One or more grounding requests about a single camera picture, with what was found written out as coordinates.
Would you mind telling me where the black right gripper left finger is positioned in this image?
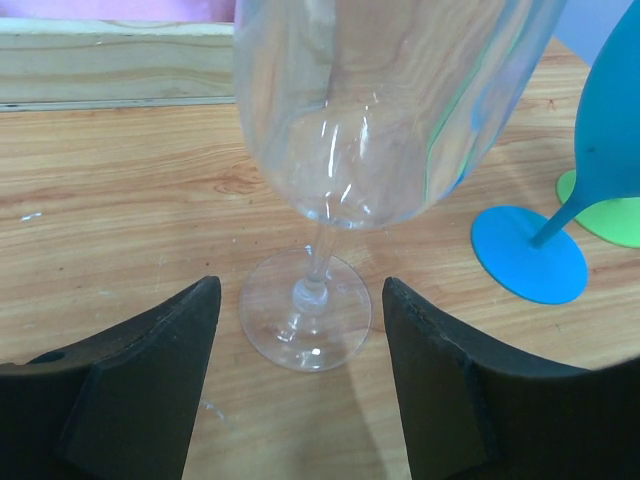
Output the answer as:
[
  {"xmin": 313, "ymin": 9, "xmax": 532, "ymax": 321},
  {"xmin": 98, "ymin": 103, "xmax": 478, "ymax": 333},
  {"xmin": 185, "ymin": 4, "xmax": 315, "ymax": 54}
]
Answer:
[{"xmin": 1, "ymin": 276, "xmax": 221, "ymax": 479}]

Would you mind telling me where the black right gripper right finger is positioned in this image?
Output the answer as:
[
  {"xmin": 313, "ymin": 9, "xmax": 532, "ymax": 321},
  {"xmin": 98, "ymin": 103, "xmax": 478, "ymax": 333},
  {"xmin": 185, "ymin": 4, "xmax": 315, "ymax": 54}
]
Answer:
[{"xmin": 382, "ymin": 278, "xmax": 639, "ymax": 479}]

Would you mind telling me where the blue wine glass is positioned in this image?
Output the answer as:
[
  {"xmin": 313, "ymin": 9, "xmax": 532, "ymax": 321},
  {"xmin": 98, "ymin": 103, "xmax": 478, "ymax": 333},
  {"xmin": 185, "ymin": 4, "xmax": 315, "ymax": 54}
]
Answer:
[{"xmin": 471, "ymin": 2, "xmax": 639, "ymax": 305}]

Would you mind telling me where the green wine glass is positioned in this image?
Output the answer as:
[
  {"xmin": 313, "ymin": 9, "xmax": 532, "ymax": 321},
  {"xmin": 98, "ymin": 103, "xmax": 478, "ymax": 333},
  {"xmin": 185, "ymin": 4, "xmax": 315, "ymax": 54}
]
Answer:
[{"xmin": 556, "ymin": 168, "xmax": 639, "ymax": 249}]

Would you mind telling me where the clear wine glass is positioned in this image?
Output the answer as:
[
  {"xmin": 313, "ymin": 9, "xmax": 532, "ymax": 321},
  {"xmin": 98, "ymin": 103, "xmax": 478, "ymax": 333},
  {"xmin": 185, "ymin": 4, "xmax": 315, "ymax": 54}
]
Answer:
[{"xmin": 233, "ymin": 0, "xmax": 565, "ymax": 372}]

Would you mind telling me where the wooden clothes rack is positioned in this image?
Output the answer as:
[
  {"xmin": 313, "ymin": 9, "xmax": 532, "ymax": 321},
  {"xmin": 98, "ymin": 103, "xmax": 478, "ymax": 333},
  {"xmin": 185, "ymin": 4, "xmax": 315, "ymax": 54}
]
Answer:
[{"xmin": 1, "ymin": 18, "xmax": 234, "ymax": 112}]

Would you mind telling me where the pink t-shirt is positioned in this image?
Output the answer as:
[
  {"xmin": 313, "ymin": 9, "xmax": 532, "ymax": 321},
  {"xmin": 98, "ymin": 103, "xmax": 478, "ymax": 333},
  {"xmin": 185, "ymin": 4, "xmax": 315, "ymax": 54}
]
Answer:
[{"xmin": 1, "ymin": 0, "xmax": 235, "ymax": 23}]

